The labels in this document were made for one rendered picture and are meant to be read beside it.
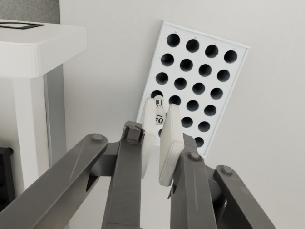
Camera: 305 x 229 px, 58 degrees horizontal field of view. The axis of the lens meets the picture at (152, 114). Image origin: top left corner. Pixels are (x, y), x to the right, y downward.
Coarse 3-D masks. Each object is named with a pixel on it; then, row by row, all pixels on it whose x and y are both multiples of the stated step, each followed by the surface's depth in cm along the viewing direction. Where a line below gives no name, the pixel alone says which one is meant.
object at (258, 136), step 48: (96, 0) 28; (144, 0) 28; (192, 0) 28; (240, 0) 28; (288, 0) 27; (96, 48) 30; (144, 48) 30; (288, 48) 29; (96, 96) 32; (240, 96) 31; (288, 96) 31; (240, 144) 34; (288, 144) 33; (96, 192) 37; (144, 192) 36; (288, 192) 36
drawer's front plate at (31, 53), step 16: (0, 32) 16; (16, 32) 16; (32, 32) 17; (48, 32) 18; (64, 32) 18; (80, 32) 21; (0, 48) 13; (16, 48) 13; (32, 48) 13; (48, 48) 15; (64, 48) 18; (80, 48) 21; (0, 64) 13; (16, 64) 13; (32, 64) 14; (48, 64) 15
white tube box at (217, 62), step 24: (168, 24) 25; (168, 48) 26; (192, 48) 28; (216, 48) 27; (240, 48) 26; (168, 72) 27; (192, 72) 27; (216, 72) 27; (144, 96) 28; (168, 96) 28; (192, 96) 28; (216, 96) 29; (192, 120) 29; (216, 120) 29
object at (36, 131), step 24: (48, 72) 19; (0, 96) 24; (24, 96) 18; (48, 96) 20; (0, 120) 25; (24, 120) 18; (48, 120) 20; (0, 144) 26; (24, 144) 19; (48, 144) 21; (24, 168) 20; (48, 168) 22
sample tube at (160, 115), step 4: (156, 96) 26; (160, 96) 26; (156, 100) 24; (160, 100) 24; (156, 104) 24; (160, 104) 23; (164, 104) 24; (156, 108) 22; (160, 108) 22; (164, 108) 23; (156, 112) 22; (160, 112) 22; (164, 112) 22; (156, 116) 22; (160, 116) 22; (164, 116) 22; (156, 120) 22; (160, 120) 22; (164, 120) 22; (156, 124) 22; (160, 124) 22
